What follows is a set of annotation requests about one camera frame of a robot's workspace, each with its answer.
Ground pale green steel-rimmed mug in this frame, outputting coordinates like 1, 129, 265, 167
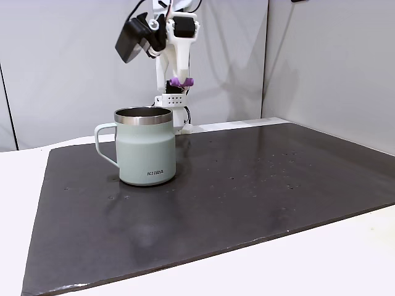
93, 106, 178, 187

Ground dark grey table mat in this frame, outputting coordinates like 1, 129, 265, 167
20, 121, 395, 296

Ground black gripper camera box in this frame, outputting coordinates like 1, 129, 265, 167
114, 11, 168, 65

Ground black camera cable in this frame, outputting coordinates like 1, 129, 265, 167
127, 0, 147, 21

